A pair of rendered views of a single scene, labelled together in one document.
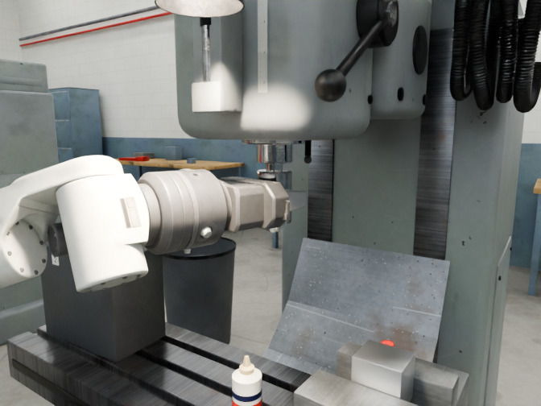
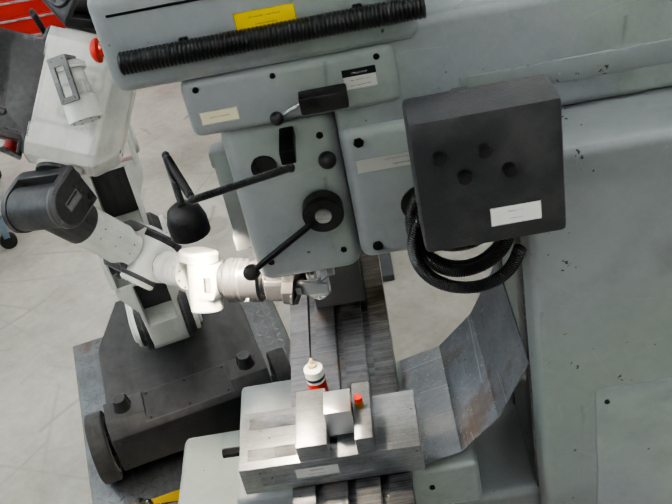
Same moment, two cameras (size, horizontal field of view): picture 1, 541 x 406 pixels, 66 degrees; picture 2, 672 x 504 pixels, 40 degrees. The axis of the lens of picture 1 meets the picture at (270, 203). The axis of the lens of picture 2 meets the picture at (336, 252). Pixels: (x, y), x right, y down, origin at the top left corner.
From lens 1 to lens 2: 1.62 m
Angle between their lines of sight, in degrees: 60
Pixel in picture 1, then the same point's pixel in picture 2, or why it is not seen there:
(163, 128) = not seen: outside the picture
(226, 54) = (235, 225)
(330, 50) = (274, 240)
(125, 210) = (205, 284)
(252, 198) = (273, 288)
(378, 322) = (488, 377)
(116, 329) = not seen: hidden behind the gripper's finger
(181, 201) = (228, 285)
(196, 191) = (238, 280)
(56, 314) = not seen: hidden behind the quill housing
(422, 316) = (501, 392)
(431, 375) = (360, 427)
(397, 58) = (365, 224)
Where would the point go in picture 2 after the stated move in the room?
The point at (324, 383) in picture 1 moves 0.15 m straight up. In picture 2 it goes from (312, 397) to (297, 340)
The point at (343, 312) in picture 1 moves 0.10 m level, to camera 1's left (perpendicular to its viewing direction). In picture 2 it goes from (481, 352) to (449, 330)
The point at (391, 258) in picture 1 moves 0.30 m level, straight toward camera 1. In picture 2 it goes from (513, 330) to (373, 385)
